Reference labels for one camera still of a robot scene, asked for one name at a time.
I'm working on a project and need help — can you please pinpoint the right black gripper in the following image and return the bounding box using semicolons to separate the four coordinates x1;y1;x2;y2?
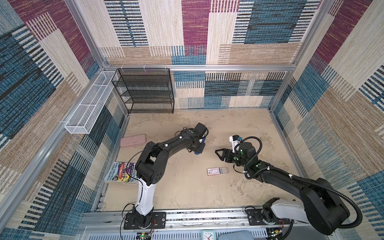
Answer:
214;148;249;168

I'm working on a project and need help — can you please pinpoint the blue stapler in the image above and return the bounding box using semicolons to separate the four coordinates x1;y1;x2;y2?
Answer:
194;137;207;155

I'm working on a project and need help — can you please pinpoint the red white staples box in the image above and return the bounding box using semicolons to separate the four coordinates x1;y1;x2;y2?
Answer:
207;167;229;176

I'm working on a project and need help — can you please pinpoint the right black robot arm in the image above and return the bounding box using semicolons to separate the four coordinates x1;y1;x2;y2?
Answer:
215;142;363;235

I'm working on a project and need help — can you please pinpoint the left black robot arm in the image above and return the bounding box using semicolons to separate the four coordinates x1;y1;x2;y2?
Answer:
132;131;208;227

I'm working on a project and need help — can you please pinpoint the pink pencil case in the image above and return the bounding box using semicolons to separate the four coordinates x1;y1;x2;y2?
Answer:
120;134;147;148

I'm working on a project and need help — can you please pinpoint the colourful magazine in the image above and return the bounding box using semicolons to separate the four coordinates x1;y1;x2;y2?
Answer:
104;162;138;184

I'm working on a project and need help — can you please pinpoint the small teal clock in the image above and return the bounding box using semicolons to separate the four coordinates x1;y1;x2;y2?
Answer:
202;230;217;240

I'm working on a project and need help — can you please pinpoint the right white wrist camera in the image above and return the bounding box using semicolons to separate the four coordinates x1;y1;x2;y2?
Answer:
230;135;242;153

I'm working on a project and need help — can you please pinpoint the aluminium mounting rail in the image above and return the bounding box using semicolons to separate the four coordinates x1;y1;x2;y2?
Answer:
76;206;315;235

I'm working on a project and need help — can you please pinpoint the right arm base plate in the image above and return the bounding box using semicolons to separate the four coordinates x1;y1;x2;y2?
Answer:
244;206;291;226

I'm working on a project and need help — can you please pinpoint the black wire shelf rack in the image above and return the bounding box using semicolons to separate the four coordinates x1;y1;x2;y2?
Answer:
112;68;175;114

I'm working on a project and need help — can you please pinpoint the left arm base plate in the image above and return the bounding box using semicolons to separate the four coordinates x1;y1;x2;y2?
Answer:
123;212;167;230

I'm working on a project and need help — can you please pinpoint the white wire mesh basket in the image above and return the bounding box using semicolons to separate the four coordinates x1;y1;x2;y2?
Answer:
65;71;115;135

